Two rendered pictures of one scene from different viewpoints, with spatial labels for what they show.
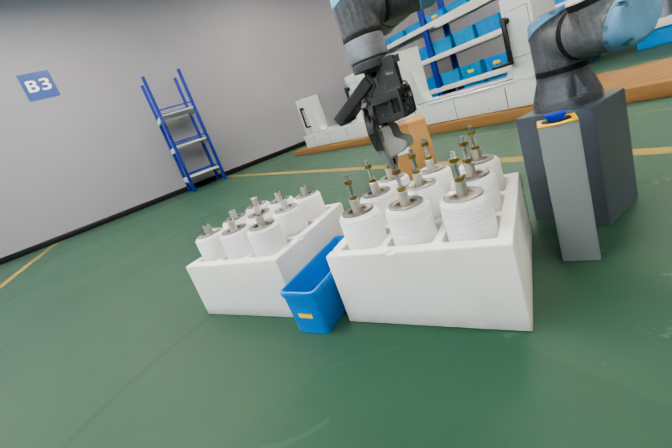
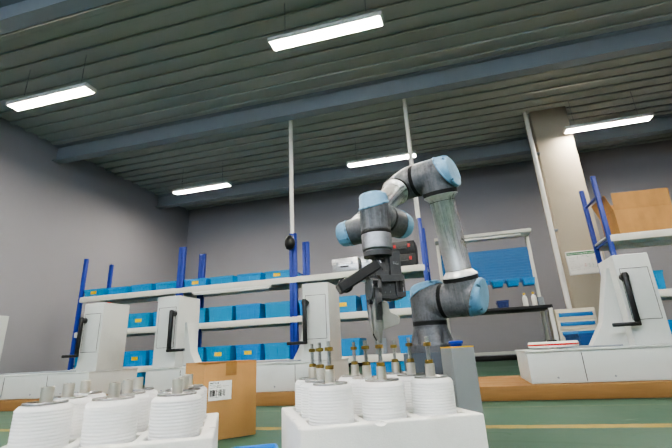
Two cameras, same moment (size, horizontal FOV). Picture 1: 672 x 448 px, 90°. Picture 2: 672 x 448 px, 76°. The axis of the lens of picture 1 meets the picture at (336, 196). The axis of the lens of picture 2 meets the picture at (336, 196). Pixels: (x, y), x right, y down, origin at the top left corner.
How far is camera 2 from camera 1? 0.70 m
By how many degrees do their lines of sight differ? 57
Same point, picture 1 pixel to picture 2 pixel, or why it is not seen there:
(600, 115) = not seen: hidden behind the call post
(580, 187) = (476, 402)
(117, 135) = not seen: outside the picture
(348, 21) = (379, 219)
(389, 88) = (393, 273)
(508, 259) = (481, 429)
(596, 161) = not seen: hidden behind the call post
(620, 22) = (479, 296)
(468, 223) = (445, 397)
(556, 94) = (433, 338)
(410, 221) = (396, 392)
